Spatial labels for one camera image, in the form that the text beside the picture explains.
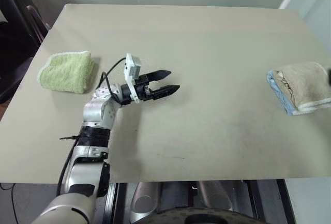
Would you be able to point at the black dotted disc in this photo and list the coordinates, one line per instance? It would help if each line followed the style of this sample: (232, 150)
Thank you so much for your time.
(207, 217)

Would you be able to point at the folded green towel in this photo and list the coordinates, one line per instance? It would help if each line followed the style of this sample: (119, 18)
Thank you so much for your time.
(67, 72)

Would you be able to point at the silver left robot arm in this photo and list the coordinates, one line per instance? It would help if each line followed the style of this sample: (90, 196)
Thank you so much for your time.
(98, 110)

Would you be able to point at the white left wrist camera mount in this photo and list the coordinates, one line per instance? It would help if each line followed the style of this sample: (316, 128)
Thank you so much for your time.
(132, 66)

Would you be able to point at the grey rounded shell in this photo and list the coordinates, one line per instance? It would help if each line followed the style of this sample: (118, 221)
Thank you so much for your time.
(143, 198)
(214, 195)

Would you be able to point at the beige towel with white trim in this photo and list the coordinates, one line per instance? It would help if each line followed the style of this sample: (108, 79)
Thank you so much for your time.
(302, 84)

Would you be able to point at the folded light blue towel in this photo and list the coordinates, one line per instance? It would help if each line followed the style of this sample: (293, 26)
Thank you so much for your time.
(278, 92)

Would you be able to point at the black chair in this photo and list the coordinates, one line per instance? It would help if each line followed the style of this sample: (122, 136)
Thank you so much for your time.
(15, 48)

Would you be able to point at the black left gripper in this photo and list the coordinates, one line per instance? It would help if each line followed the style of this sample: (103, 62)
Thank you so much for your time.
(143, 89)

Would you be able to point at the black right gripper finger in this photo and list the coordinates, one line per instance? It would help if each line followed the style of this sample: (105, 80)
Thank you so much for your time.
(329, 75)

